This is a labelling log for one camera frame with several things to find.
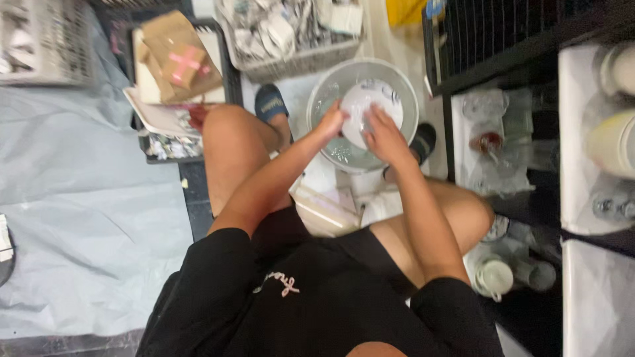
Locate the person's right hand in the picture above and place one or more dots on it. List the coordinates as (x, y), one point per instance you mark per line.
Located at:
(388, 141)

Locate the person's left hand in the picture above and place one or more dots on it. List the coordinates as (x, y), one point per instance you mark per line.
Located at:
(331, 123)

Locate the person's right fingers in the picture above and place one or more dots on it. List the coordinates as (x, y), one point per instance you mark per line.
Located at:
(376, 120)

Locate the person's left fingers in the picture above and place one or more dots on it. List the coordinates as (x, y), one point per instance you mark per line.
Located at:
(341, 113)

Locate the white patterned plate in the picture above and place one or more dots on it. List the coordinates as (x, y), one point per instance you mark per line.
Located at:
(364, 101)

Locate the clear plastic basin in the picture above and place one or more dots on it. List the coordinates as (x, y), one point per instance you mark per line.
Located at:
(397, 74)

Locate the dark slipper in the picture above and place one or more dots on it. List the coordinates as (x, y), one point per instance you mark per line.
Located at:
(424, 141)

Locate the blue slipper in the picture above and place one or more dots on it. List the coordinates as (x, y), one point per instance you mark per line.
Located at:
(270, 103)

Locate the grey basket of dishes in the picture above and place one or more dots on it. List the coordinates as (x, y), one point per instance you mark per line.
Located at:
(283, 34)

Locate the white plastic stool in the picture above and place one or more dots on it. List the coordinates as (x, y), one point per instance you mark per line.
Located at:
(322, 210)

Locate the yellow container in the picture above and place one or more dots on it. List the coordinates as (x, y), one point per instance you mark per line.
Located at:
(404, 11)

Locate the person's left leg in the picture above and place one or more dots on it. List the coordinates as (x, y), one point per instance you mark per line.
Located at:
(230, 144)

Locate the person's leg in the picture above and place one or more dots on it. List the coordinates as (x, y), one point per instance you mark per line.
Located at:
(230, 144)
(461, 208)

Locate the black crate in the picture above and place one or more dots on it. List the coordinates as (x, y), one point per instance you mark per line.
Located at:
(232, 74)

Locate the person's right leg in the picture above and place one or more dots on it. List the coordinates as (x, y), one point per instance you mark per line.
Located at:
(461, 208)

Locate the person's black shorts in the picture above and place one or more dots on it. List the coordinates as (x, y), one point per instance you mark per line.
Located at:
(283, 228)

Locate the small patterned dish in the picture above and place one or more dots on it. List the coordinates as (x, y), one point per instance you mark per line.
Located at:
(498, 228)

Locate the brown cardboard box pink tape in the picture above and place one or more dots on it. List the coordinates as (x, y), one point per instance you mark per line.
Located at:
(176, 59)

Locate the white mug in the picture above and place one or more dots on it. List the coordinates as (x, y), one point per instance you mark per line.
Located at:
(493, 276)

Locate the white shelf unit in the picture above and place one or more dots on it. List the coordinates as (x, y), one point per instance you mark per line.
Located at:
(575, 148)

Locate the person's black t-shirt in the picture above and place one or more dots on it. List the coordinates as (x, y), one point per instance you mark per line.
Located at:
(238, 307)

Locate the grey cup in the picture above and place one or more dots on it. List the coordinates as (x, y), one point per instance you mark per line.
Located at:
(538, 275)

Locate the cream cylindrical container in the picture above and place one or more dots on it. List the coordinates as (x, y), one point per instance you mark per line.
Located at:
(612, 144)

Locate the white bowl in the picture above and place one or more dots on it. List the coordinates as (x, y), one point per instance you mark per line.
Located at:
(620, 69)

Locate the grey plastic sheet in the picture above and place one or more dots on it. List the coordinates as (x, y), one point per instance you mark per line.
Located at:
(84, 198)

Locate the grey plastic crate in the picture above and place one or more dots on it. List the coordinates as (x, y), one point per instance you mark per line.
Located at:
(44, 39)

